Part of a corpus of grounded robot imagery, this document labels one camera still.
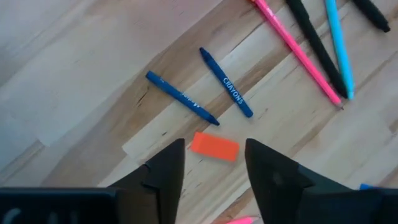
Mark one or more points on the grey pen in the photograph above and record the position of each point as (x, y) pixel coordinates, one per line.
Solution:
(317, 46)

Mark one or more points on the orange eraser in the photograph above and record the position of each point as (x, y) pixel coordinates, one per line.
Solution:
(214, 146)

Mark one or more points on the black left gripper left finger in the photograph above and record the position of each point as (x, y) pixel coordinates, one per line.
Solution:
(161, 186)

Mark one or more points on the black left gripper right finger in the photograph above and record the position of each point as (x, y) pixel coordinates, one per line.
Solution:
(273, 186)

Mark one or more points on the black pen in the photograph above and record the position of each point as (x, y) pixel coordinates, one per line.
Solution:
(373, 15)

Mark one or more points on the blue eraser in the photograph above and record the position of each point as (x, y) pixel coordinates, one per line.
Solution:
(367, 186)

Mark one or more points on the light teal pen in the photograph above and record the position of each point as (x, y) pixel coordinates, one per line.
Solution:
(340, 46)

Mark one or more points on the pink pencil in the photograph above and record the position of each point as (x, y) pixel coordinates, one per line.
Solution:
(297, 49)
(242, 221)

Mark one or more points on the blue crayon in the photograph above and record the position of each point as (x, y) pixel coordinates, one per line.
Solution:
(227, 84)
(182, 97)

